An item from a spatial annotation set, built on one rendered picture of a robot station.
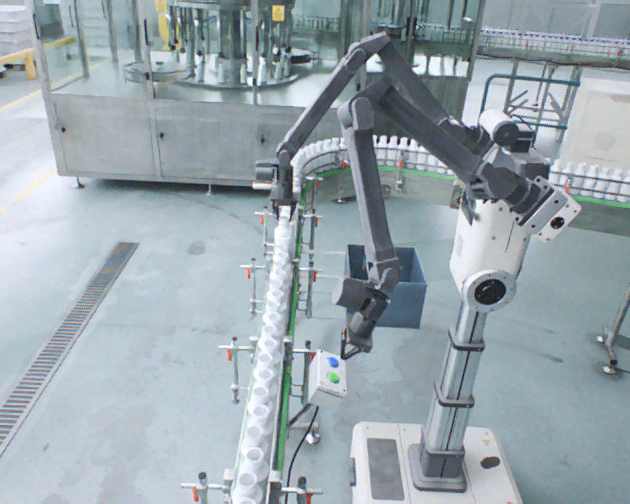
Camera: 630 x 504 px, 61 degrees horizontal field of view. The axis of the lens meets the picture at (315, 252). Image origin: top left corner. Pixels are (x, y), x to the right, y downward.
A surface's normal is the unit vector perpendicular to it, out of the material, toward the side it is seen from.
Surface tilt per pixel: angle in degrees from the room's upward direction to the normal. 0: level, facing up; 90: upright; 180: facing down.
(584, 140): 90
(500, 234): 90
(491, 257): 101
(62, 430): 0
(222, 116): 90
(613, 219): 94
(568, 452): 0
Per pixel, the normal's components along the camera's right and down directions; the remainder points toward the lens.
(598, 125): -0.32, 0.44
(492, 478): 0.05, -0.87
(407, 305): -0.01, 0.48
